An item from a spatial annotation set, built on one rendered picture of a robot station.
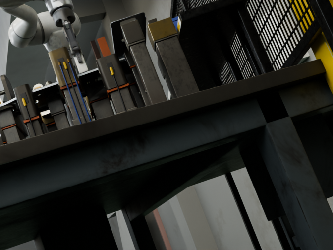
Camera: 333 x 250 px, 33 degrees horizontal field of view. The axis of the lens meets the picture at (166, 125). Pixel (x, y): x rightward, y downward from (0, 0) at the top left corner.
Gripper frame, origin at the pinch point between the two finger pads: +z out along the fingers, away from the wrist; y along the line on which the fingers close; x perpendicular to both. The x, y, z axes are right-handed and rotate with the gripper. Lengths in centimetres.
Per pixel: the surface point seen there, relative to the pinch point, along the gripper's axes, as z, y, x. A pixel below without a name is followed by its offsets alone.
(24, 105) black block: 14.1, 20.5, -20.2
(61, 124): 18.2, 2.1, -12.8
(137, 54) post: 17.6, 40.1, 14.5
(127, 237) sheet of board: 22, -741, -19
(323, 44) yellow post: 35, 51, 58
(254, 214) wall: 63, -409, 119
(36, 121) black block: 19.5, 19.5, -18.4
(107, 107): 17.8, 1.6, 3.3
